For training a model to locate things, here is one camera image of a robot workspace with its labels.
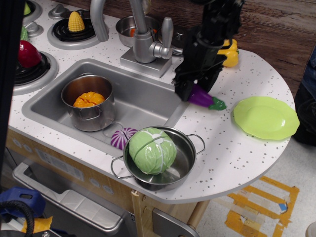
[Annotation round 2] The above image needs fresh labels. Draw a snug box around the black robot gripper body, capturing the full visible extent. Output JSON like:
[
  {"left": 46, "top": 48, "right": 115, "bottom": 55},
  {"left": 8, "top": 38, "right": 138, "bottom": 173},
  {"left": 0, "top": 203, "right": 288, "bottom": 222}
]
[{"left": 173, "top": 25, "right": 225, "bottom": 81}]

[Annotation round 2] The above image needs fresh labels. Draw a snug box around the grey stove knob lower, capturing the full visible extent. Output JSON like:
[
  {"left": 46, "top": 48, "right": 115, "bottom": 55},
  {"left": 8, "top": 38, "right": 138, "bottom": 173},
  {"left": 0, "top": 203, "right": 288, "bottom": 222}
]
[{"left": 25, "top": 21, "right": 44, "bottom": 38}]

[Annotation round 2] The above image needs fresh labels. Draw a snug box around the yellow toy corn cob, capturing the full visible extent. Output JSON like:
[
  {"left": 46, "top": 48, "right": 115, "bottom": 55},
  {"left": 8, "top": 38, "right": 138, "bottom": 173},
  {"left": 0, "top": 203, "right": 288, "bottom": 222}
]
[{"left": 68, "top": 11, "right": 85, "bottom": 32}]

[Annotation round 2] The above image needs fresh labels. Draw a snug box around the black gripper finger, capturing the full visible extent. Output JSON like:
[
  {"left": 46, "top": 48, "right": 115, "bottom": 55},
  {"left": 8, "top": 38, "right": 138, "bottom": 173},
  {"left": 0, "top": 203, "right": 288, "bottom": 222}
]
[
  {"left": 173, "top": 80, "right": 194, "bottom": 101},
  {"left": 197, "top": 66, "right": 222, "bottom": 93}
]

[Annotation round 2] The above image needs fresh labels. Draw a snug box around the grey toy sink basin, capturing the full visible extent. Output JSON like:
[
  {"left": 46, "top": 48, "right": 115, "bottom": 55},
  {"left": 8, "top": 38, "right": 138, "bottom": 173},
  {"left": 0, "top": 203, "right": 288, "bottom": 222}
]
[{"left": 22, "top": 59, "right": 187, "bottom": 156}]

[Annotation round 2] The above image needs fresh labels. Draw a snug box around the grey stove knob upper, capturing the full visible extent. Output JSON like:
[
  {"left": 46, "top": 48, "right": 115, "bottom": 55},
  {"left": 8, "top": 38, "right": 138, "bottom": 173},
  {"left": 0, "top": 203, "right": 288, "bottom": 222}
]
[{"left": 48, "top": 4, "right": 70, "bottom": 20}]

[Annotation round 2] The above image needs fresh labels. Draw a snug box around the grey toy oven door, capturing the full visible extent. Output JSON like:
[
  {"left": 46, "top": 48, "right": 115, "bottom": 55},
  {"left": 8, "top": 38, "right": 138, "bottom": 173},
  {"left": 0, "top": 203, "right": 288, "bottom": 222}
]
[{"left": 12, "top": 163, "right": 203, "bottom": 237}]

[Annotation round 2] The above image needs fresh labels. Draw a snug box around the blue clamp tool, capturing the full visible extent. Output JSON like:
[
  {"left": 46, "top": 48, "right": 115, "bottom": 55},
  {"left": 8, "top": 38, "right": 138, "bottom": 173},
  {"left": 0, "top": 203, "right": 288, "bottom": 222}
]
[{"left": 0, "top": 187, "right": 46, "bottom": 217}]

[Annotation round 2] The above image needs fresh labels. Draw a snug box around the orange toy pumpkin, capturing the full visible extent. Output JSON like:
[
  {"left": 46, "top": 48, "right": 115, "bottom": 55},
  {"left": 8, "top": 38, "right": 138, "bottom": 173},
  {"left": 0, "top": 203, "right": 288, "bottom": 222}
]
[{"left": 73, "top": 91, "right": 105, "bottom": 108}]

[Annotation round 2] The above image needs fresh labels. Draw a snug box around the tall steel pot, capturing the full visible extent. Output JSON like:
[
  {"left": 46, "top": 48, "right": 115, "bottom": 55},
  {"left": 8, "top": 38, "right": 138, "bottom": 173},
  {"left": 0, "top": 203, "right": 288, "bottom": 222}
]
[{"left": 61, "top": 73, "right": 116, "bottom": 132}]

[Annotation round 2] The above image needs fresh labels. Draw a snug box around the lime green toy lid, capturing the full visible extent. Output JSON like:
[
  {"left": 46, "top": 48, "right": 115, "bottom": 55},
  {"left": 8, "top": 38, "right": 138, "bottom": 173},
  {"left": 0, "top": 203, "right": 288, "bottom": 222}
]
[{"left": 24, "top": 2, "right": 32, "bottom": 16}]

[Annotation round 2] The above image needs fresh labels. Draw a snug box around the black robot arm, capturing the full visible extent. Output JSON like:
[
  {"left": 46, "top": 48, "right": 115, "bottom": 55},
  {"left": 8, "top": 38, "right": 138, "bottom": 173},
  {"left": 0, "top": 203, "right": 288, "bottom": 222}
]
[{"left": 173, "top": 0, "right": 244, "bottom": 101}]

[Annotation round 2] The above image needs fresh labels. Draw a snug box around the grey stove knob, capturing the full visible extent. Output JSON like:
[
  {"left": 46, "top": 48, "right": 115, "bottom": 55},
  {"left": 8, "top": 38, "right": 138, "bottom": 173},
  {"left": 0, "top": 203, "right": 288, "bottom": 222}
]
[
  {"left": 48, "top": 4, "right": 70, "bottom": 20},
  {"left": 25, "top": 21, "right": 44, "bottom": 38}
]

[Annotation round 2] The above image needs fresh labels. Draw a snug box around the steel pot lid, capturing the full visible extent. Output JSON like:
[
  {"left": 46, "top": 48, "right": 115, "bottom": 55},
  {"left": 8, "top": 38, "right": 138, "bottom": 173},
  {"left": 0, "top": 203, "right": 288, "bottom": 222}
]
[{"left": 156, "top": 26, "right": 189, "bottom": 59}]

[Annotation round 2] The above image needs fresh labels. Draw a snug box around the green bumpy toy vegetable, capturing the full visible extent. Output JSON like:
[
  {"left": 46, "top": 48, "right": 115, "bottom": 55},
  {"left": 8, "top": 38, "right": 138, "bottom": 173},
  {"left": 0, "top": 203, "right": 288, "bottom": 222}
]
[{"left": 20, "top": 26, "right": 28, "bottom": 41}]

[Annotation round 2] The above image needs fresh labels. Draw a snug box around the silver toy faucet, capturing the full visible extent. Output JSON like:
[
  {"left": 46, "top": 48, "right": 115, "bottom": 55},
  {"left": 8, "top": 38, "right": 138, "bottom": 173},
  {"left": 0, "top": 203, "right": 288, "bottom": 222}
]
[{"left": 120, "top": 0, "right": 174, "bottom": 78}]

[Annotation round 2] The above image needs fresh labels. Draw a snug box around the small steel pot at back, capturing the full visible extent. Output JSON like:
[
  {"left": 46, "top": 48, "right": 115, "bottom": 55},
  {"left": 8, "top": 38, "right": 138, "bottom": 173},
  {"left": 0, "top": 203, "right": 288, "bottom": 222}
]
[{"left": 116, "top": 15, "right": 160, "bottom": 47}]

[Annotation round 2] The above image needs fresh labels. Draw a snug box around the back left stove burner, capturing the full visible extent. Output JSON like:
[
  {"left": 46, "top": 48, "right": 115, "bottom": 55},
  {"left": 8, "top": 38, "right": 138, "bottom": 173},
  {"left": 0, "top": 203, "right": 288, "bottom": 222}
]
[{"left": 22, "top": 0, "right": 42, "bottom": 26}]

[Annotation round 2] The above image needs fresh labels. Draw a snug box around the shallow steel pan with handles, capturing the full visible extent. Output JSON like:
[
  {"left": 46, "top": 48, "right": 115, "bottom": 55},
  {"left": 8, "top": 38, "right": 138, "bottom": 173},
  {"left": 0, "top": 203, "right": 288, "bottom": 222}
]
[{"left": 121, "top": 126, "right": 199, "bottom": 191}]

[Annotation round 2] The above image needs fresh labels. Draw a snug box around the black braided cable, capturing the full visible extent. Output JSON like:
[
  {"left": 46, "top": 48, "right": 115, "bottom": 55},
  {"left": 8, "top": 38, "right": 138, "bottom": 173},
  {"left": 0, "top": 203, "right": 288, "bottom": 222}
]
[{"left": 0, "top": 199, "right": 38, "bottom": 234}]

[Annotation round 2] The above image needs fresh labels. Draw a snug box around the stove burner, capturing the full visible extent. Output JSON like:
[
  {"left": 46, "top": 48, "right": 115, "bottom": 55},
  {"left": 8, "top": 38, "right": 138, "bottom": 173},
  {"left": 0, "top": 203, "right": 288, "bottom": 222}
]
[
  {"left": 22, "top": 0, "right": 42, "bottom": 26},
  {"left": 13, "top": 51, "right": 58, "bottom": 96},
  {"left": 47, "top": 9, "right": 99, "bottom": 50}
]

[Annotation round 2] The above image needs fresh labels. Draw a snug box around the yellow toy bell pepper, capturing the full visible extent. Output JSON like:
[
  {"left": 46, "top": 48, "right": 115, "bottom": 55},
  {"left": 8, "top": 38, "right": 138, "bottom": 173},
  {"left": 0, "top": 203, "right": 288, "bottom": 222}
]
[{"left": 217, "top": 39, "right": 239, "bottom": 67}]

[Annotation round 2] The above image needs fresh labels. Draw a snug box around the yellow tape on floor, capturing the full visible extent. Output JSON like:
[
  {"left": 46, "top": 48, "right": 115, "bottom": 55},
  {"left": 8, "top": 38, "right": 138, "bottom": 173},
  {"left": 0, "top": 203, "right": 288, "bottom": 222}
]
[{"left": 213, "top": 176, "right": 300, "bottom": 237}]

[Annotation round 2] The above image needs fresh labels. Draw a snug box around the grey curved arch pipe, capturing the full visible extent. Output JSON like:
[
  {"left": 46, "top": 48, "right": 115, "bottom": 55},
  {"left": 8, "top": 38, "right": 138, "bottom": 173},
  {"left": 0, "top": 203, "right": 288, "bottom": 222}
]
[{"left": 90, "top": 0, "right": 109, "bottom": 42}]

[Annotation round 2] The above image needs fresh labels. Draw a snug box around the light green plastic plate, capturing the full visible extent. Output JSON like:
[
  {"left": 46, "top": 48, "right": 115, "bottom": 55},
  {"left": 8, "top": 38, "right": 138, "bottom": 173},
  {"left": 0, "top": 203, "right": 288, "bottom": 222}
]
[{"left": 233, "top": 96, "right": 300, "bottom": 140}]

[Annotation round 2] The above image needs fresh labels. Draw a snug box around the dark red toy strawberry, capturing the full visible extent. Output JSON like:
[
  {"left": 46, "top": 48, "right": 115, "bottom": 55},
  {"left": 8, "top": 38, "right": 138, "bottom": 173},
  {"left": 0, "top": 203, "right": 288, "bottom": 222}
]
[{"left": 18, "top": 40, "right": 42, "bottom": 68}]

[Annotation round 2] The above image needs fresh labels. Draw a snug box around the back right stove burner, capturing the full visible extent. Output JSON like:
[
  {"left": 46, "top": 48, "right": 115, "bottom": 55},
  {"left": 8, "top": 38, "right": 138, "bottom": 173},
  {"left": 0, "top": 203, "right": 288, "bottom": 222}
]
[{"left": 47, "top": 9, "right": 99, "bottom": 50}]

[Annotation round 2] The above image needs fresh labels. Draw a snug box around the purple toy eggplant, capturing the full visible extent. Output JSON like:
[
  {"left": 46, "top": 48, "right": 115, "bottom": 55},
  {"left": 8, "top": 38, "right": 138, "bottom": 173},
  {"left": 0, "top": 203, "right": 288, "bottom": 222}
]
[{"left": 188, "top": 84, "right": 227, "bottom": 111}]

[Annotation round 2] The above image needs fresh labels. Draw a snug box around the green toy cabbage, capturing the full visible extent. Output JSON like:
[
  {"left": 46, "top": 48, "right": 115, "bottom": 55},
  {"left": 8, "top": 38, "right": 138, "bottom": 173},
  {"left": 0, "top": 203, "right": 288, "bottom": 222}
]
[{"left": 128, "top": 127, "right": 177, "bottom": 175}]

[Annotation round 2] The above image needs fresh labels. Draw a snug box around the front left stove burner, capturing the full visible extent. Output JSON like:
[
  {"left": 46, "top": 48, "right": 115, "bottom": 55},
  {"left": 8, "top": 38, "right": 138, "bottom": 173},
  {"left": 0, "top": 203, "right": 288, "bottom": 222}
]
[{"left": 13, "top": 51, "right": 58, "bottom": 96}]

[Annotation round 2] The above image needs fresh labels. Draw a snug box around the purple white toy onion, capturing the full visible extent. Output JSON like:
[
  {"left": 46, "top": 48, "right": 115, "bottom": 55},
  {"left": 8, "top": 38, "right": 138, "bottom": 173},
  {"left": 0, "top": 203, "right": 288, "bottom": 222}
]
[{"left": 110, "top": 127, "right": 138, "bottom": 150}]

